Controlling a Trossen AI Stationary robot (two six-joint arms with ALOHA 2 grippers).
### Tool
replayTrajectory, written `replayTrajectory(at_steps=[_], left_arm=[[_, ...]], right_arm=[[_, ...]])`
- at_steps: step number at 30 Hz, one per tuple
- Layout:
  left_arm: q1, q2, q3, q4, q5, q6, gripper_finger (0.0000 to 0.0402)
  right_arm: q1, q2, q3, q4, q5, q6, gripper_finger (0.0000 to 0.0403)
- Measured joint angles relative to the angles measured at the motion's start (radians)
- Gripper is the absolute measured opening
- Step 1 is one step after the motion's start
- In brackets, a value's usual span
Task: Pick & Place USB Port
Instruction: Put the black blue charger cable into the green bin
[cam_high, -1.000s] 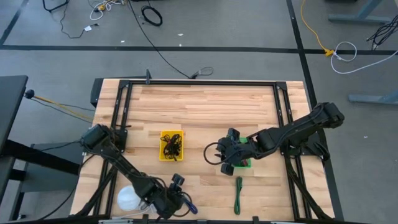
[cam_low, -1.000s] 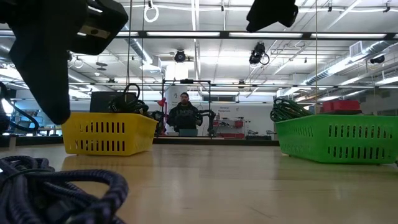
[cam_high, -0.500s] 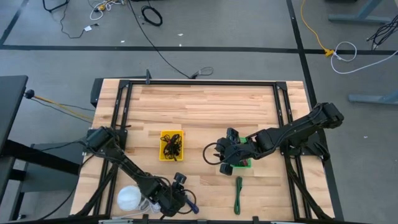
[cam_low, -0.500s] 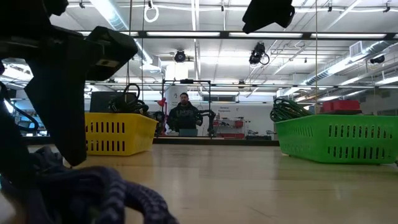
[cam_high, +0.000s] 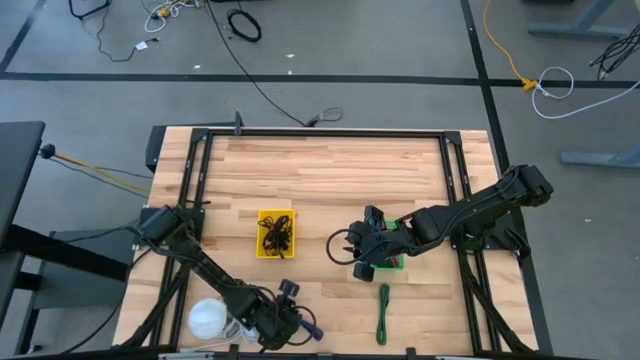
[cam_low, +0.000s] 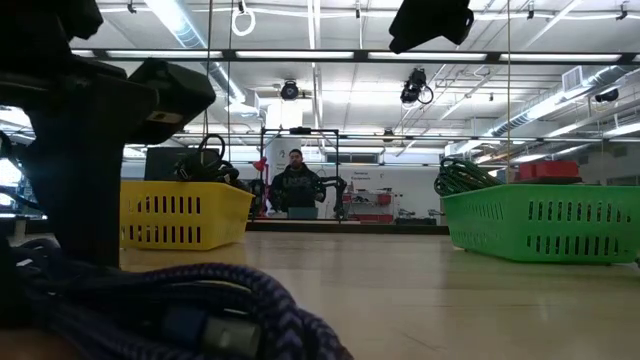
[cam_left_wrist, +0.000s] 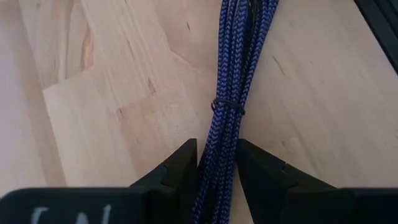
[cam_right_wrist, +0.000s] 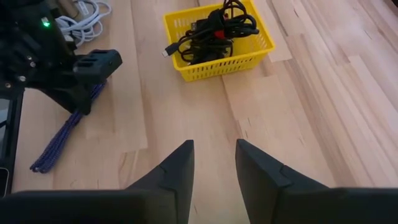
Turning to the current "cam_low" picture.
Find white hanging ring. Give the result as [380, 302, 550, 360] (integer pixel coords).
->
[231, 7, 257, 38]

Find red storage boxes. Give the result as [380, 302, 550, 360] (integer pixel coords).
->
[514, 159, 584, 185]

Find red desk lamp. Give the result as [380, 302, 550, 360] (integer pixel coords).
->
[252, 156, 270, 219]

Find black monitor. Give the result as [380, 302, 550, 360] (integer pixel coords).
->
[144, 146, 221, 182]

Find black overhead bar with lights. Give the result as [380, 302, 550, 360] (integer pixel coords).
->
[69, 48, 640, 65]

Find black cable with red strap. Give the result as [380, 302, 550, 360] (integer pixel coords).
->
[173, 133, 242, 185]

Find black aluminium table frame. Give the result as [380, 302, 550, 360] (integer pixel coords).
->
[244, 219, 451, 236]

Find green plastic basket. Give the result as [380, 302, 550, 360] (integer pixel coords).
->
[440, 183, 640, 266]

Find person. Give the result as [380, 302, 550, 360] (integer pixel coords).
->
[268, 148, 327, 214]

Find yellow plastic basket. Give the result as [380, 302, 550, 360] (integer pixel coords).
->
[118, 179, 255, 252]

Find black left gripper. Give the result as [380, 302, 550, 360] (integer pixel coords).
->
[0, 49, 217, 269]

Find purple-blue braided USB cable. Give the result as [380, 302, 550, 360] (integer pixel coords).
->
[0, 238, 354, 360]

